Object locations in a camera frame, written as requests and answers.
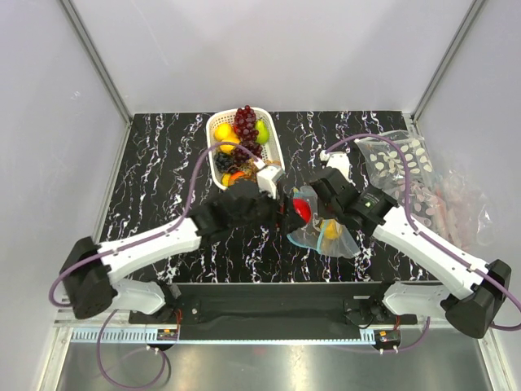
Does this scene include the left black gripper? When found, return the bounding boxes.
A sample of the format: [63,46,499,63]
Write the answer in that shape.
[231,182,304,235]

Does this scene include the yellow pear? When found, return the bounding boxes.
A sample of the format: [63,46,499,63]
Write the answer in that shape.
[321,219,343,240]

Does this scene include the red apple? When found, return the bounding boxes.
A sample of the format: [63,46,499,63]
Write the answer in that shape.
[292,198,313,224]

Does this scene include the clear zip top bag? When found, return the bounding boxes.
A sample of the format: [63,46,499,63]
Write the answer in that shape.
[287,186,361,259]

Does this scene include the red grape bunch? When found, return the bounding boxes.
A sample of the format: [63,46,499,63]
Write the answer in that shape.
[233,105,262,158]

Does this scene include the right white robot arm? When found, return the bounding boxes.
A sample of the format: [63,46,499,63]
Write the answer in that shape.
[309,167,511,339]

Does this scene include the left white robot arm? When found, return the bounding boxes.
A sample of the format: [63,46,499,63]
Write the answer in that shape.
[58,181,309,323]

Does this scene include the bag of white slices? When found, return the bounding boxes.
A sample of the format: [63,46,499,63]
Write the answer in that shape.
[355,130,435,190]

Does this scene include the bag of pink slices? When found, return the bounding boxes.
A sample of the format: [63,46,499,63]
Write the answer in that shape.
[409,181,445,234]

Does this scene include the crumpled clear plastic bag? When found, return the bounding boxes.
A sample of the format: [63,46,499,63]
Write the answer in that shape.
[435,169,496,252]

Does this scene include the orange fruit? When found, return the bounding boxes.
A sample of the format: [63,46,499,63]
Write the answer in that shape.
[228,171,246,187]

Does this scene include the dark purple grape bunch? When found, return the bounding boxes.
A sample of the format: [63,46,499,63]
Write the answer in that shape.
[214,152,234,174]

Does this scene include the yellow lemon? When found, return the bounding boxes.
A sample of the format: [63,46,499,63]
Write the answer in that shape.
[219,138,240,155]

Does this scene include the white perforated plastic basket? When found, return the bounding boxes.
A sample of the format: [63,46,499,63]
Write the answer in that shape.
[206,106,285,190]

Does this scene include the green pear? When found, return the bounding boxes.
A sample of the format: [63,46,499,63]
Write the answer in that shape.
[255,120,269,145]

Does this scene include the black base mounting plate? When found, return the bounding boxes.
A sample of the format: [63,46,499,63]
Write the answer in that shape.
[129,282,418,327]

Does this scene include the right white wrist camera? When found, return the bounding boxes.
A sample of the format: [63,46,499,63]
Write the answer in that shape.
[319,151,352,180]

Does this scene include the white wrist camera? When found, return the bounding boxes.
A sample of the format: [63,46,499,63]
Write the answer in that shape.
[256,165,284,200]
[319,151,352,180]

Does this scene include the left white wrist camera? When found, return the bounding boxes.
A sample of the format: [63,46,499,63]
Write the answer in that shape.
[256,165,284,200]

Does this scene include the aluminium frame rail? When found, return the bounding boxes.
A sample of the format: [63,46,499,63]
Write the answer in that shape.
[52,296,497,329]

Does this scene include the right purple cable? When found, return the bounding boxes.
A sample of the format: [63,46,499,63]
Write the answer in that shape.
[319,134,521,354]

